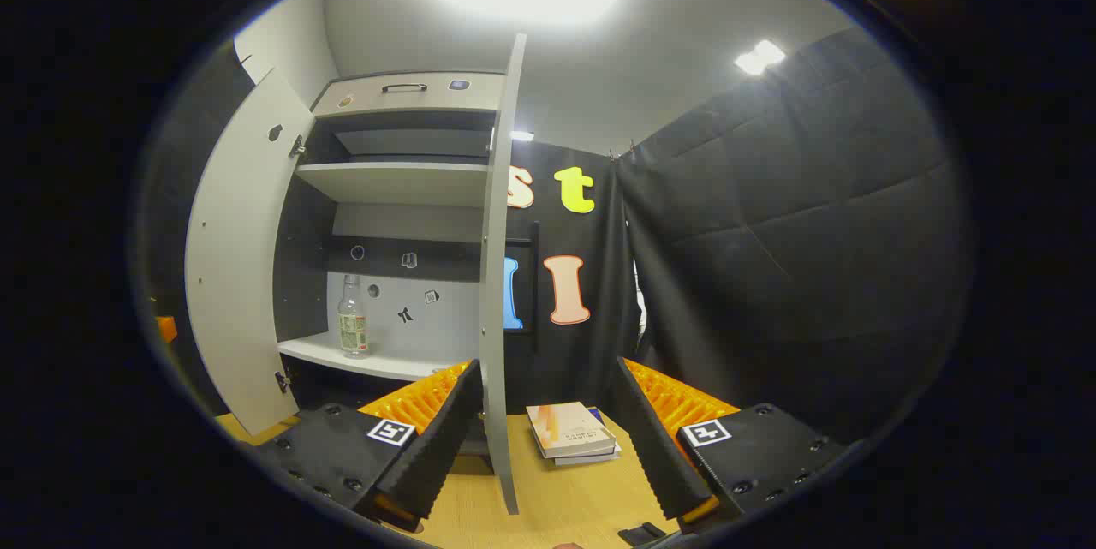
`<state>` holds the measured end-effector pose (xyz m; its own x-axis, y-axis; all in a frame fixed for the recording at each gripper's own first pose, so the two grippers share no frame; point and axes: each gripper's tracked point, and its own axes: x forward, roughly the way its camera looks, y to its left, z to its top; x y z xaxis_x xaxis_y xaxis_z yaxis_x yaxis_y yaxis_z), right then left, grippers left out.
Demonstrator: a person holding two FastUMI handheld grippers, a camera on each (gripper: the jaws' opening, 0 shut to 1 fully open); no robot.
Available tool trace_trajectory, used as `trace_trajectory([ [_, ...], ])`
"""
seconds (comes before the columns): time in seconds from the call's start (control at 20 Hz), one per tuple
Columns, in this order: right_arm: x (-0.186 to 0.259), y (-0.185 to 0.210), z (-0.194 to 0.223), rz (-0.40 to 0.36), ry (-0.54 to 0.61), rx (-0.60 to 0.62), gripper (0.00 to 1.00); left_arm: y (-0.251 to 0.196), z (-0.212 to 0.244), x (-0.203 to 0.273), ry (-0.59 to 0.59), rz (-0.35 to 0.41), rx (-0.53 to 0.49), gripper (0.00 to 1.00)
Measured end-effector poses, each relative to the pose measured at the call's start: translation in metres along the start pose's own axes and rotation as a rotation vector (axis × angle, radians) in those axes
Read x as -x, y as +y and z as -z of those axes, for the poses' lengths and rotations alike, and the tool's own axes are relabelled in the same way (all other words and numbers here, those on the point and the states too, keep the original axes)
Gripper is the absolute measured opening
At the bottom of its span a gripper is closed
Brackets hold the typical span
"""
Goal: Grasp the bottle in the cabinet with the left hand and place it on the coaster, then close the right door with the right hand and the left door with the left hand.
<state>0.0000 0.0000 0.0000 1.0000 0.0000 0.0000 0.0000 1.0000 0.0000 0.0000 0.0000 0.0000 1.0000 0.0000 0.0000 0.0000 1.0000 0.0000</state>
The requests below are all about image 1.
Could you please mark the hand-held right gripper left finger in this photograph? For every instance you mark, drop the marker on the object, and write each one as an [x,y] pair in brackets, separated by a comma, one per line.
[441,446]

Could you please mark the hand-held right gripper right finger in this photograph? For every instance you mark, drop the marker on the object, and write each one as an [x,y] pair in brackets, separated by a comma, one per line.
[655,446]

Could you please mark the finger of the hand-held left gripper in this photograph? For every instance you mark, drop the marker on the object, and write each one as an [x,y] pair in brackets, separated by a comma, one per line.
[166,329]

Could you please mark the grey cabinet door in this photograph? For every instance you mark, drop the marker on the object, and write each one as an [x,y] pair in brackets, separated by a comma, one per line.
[495,275]
[240,258]

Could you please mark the clear plastic bottle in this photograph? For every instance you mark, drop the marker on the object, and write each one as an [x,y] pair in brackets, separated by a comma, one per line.
[353,335]

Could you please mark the grey cabinet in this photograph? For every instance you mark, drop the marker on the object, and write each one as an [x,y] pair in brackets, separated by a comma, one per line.
[402,181]

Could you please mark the grey cabinet drawer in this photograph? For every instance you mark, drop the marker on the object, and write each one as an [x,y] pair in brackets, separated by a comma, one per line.
[411,99]

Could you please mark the blue white book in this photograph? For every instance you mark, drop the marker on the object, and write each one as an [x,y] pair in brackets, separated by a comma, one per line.
[599,456]

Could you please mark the beige cover book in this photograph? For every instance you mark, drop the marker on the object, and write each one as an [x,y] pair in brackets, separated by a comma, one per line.
[569,429]

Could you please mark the black backdrop cloth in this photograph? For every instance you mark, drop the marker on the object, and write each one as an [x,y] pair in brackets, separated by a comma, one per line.
[813,232]

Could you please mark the small ceiling light panel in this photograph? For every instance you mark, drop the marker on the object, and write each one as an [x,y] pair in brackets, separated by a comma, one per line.
[759,57]

